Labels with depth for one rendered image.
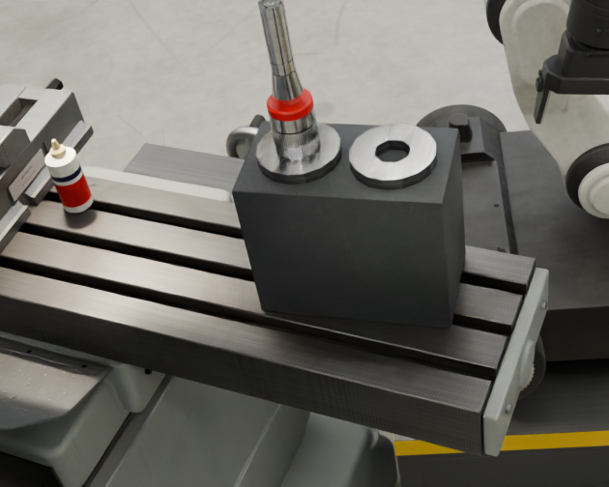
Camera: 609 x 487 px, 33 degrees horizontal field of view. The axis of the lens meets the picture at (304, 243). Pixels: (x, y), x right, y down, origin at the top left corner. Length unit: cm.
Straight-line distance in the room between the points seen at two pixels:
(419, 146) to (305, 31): 237
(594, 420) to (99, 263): 85
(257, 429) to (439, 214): 85
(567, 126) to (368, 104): 146
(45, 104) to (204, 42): 200
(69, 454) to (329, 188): 48
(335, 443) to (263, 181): 99
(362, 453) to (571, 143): 70
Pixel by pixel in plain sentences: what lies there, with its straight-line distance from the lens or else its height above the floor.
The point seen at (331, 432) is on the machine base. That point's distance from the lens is 199.
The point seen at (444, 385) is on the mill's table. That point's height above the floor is 94.
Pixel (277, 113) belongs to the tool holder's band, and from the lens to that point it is 102.
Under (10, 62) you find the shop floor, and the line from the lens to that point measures 366.
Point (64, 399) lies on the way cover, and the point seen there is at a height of 89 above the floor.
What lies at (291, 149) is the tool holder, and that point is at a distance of 105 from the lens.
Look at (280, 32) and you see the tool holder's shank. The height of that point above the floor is 129.
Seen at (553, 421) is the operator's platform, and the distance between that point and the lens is 173.
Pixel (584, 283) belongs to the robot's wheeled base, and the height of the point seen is 57.
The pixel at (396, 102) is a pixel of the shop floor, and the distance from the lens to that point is 303.
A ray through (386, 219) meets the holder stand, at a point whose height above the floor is 110.
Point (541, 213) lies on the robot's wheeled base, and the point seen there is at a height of 57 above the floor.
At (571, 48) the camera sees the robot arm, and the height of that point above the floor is 107.
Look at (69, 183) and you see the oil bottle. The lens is 136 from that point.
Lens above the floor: 181
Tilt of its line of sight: 43 degrees down
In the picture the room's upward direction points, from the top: 11 degrees counter-clockwise
